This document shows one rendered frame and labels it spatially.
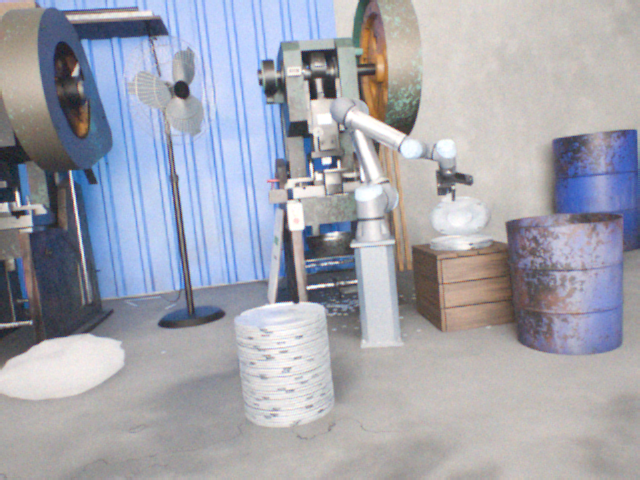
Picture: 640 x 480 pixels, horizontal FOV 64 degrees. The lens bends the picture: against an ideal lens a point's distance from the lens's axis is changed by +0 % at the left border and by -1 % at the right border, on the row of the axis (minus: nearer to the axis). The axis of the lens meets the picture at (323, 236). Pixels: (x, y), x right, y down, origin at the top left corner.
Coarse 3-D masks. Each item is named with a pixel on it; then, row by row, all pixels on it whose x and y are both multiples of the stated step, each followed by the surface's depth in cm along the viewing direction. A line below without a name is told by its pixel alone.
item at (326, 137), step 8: (312, 104) 282; (320, 104) 282; (328, 104) 283; (312, 112) 282; (320, 112) 283; (328, 112) 283; (312, 120) 282; (320, 120) 283; (328, 120) 284; (320, 128) 282; (328, 128) 284; (336, 128) 285; (312, 136) 285; (320, 136) 281; (328, 136) 281; (336, 136) 285; (312, 144) 288; (320, 144) 281; (328, 144) 282; (336, 144) 284; (312, 152) 293
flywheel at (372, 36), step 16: (368, 16) 293; (368, 32) 306; (384, 32) 278; (368, 48) 314; (384, 48) 282; (384, 64) 285; (368, 80) 322; (384, 80) 288; (368, 96) 322; (384, 96) 294; (384, 112) 296
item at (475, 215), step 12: (444, 204) 239; (456, 204) 238; (468, 204) 237; (432, 216) 247; (444, 216) 246; (456, 216) 246; (468, 216) 245; (480, 216) 243; (444, 228) 253; (456, 228) 252; (468, 228) 251; (480, 228) 250
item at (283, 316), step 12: (252, 312) 172; (264, 312) 170; (276, 312) 166; (288, 312) 164; (300, 312) 165; (312, 312) 164; (240, 324) 157; (252, 324) 156; (264, 324) 155; (276, 324) 154; (288, 324) 150
